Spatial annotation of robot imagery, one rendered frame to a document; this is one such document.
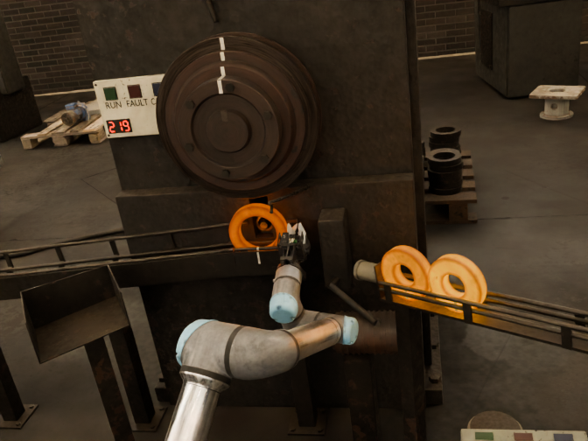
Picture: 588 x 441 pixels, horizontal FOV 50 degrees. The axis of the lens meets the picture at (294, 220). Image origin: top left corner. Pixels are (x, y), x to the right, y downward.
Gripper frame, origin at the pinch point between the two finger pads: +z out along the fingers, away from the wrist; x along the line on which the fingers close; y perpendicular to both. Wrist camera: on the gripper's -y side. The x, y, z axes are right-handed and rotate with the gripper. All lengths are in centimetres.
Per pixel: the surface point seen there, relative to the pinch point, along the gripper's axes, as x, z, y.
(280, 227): 4.9, -1.6, 2.6
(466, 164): -65, 176, -121
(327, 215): -10.0, -0.6, 5.4
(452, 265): -45, -29, 13
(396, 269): -30.1, -20.0, 1.9
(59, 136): 296, 322, -174
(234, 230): 19.4, -1.9, 2.3
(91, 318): 62, -28, -7
